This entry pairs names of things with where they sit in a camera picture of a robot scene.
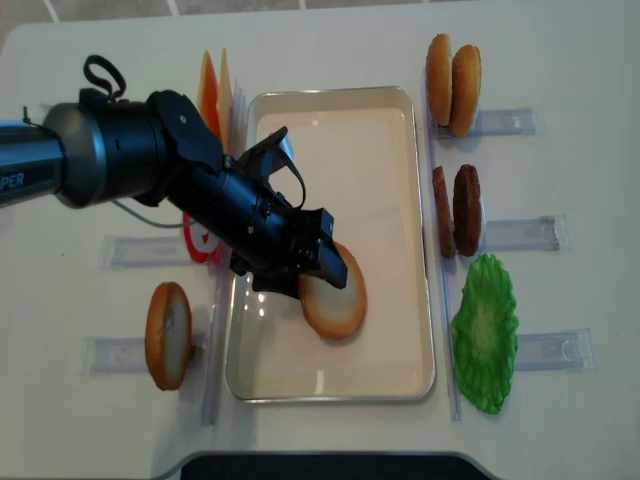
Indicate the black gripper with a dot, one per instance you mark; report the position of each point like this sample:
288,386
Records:
283,247

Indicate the clear holder rail lettuce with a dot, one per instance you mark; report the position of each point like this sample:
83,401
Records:
561,351

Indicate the dark brown meat patty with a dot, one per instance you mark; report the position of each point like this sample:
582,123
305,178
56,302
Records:
467,210

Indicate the brown bun slice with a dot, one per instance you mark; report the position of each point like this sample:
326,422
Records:
168,336
334,313

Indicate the thin brown meat patty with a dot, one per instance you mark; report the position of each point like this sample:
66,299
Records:
447,245

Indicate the long clear strip right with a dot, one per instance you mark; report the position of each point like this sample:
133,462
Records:
440,264

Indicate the clear holder rail bun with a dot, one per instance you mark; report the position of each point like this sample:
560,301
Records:
507,122
110,356

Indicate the white rectangular metal tray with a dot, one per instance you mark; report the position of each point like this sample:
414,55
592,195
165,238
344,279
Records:
355,154

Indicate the yellow cheese slice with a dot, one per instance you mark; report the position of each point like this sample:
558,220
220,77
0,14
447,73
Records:
225,103

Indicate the clear holder rail right bun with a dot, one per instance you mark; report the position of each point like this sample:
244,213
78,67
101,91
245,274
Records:
507,122

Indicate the golden bun slice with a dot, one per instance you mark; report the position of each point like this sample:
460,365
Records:
438,70
466,87

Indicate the orange cheese slice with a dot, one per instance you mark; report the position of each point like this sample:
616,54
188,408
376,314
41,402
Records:
208,94

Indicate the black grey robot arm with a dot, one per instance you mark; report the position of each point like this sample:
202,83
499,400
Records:
96,151

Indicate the golden bun slice right rear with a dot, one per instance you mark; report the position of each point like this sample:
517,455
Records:
466,87

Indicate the clear holder rail patty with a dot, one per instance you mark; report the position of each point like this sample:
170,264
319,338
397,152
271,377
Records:
545,233

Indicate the long clear strip left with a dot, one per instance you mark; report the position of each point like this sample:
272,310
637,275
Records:
223,284

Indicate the long clear strip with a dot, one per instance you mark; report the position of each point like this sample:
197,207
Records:
223,284
440,264

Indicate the red tomato slice outer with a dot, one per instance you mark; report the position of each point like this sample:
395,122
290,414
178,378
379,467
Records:
201,244

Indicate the golden bun slice top right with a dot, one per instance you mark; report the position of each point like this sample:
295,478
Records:
438,70

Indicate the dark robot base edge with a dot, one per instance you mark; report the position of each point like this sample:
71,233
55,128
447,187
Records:
329,466

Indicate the clear holder rail left bun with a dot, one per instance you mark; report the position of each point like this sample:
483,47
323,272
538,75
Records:
110,356

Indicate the clear holder rail tomato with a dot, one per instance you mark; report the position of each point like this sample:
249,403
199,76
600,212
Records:
143,252

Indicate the green lettuce leaf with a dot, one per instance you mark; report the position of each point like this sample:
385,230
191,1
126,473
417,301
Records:
484,335

